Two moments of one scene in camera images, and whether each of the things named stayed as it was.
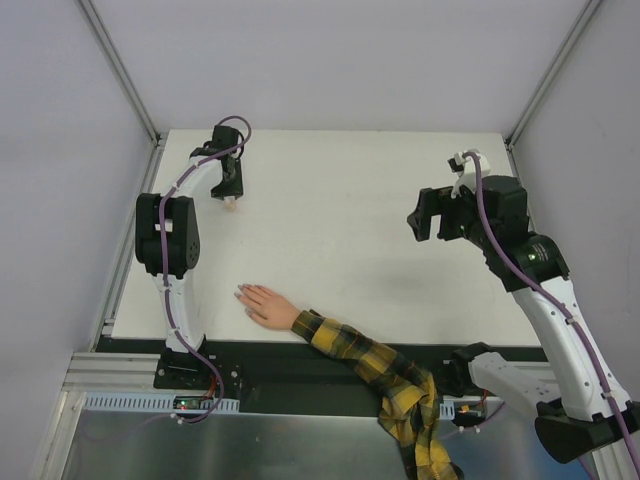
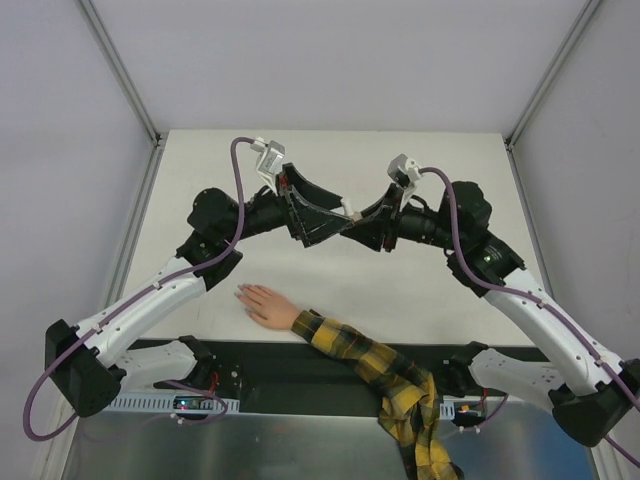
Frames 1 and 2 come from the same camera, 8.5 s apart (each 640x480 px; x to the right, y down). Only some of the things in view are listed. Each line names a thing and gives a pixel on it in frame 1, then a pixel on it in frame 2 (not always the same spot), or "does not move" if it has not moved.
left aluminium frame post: [120, 70] does not move
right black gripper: [441, 215] -> [391, 215]
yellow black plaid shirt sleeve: [410, 410] does not move
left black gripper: [229, 185] -> [291, 209]
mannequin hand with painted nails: [268, 307] does not move
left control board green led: [189, 402] does not move
